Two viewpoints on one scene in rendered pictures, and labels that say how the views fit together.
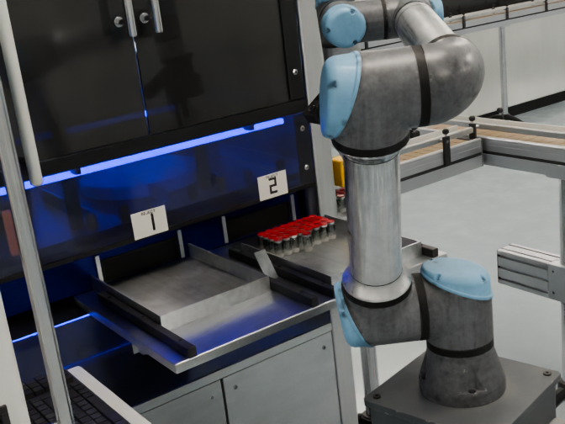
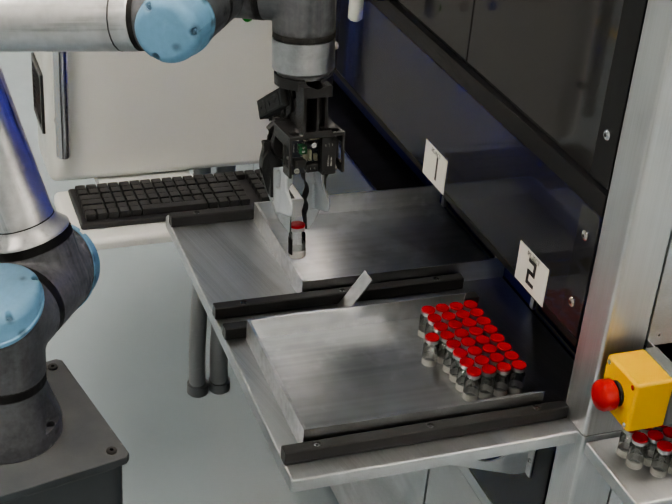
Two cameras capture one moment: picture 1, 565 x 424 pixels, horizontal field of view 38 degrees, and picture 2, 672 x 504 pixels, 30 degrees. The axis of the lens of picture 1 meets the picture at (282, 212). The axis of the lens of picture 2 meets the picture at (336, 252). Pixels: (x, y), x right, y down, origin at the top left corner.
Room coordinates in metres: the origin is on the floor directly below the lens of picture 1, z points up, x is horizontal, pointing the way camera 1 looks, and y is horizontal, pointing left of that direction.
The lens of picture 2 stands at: (2.02, -1.52, 1.89)
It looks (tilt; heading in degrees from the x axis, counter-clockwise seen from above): 30 degrees down; 102
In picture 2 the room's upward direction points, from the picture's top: 5 degrees clockwise
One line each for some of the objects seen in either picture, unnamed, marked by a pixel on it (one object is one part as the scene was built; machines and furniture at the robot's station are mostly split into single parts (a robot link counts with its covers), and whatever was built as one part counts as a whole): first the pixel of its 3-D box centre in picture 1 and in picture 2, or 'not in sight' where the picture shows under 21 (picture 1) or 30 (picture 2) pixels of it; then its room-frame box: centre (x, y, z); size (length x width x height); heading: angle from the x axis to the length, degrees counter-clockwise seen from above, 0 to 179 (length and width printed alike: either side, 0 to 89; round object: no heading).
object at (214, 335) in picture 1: (260, 278); (371, 312); (1.74, 0.07, 0.87); 0.70 x 0.48 x 0.02; 124
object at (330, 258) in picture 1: (328, 249); (390, 364); (1.81, -0.10, 0.90); 0.34 x 0.26 x 0.04; 34
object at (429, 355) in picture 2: (307, 241); (430, 349); (1.85, -0.05, 0.90); 0.02 x 0.02 x 0.05
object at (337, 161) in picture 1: (344, 169); (640, 389); (2.14, -0.18, 0.99); 0.08 x 0.07 x 0.07; 34
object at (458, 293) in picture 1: (453, 299); (1, 325); (1.31, -0.27, 0.96); 0.13 x 0.12 x 0.14; 90
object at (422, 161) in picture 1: (388, 164); not in sight; (2.41, -0.33, 0.92); 0.69 x 0.16 x 0.16; 124
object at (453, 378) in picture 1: (461, 360); (3, 400); (1.31, -0.28, 0.84); 0.15 x 0.15 x 0.10
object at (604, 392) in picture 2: not in sight; (609, 394); (2.10, -0.20, 0.99); 0.04 x 0.04 x 0.04; 34
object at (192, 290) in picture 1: (177, 283); (376, 238); (1.71, 0.25, 0.90); 0.34 x 0.26 x 0.04; 34
